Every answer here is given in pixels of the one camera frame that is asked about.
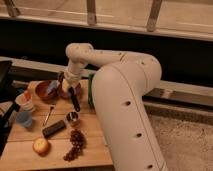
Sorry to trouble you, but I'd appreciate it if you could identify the green plastic tray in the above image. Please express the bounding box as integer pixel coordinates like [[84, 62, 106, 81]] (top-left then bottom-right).
[[88, 74, 94, 108]]

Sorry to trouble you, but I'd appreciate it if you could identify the small metal spoon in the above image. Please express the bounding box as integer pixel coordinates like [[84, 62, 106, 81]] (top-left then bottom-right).
[[42, 105, 55, 126]]

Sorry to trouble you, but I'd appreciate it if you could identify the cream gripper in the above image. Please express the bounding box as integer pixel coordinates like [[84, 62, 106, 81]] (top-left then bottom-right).
[[57, 67, 82, 93]]

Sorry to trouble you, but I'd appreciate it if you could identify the small metal cup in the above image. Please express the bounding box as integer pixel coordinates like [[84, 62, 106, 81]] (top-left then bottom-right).
[[66, 112, 79, 126]]

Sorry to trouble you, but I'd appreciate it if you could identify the black device at left edge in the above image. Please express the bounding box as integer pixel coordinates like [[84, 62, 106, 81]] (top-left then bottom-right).
[[0, 61, 19, 156]]

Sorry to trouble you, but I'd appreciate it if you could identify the blue plastic cup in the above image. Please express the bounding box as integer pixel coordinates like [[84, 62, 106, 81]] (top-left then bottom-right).
[[15, 111, 32, 128]]

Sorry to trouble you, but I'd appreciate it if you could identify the orange bowl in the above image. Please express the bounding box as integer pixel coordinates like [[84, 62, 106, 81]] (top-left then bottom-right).
[[35, 80, 57, 101]]

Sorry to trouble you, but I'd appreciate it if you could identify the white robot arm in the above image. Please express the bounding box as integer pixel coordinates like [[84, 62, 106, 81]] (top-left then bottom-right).
[[62, 43, 168, 171]]

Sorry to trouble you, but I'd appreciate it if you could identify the blue item in orange bowl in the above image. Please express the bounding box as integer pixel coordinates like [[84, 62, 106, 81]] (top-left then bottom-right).
[[45, 80, 57, 95]]

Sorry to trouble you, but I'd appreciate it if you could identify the black rectangular block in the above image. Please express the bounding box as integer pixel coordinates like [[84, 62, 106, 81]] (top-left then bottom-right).
[[42, 120, 66, 138]]

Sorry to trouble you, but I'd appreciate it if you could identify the purple bowl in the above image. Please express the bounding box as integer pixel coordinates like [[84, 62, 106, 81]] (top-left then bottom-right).
[[57, 83, 81, 99]]

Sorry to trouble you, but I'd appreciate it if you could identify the red yellow apple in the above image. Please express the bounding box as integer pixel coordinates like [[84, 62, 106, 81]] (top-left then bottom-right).
[[32, 138, 50, 155]]

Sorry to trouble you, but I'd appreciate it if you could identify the white cup with carrot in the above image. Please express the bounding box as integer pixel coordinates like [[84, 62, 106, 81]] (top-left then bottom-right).
[[15, 91, 35, 112]]

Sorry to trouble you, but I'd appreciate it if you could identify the bunch of dark grapes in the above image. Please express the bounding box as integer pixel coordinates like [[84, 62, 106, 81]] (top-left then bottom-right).
[[63, 129, 86, 161]]

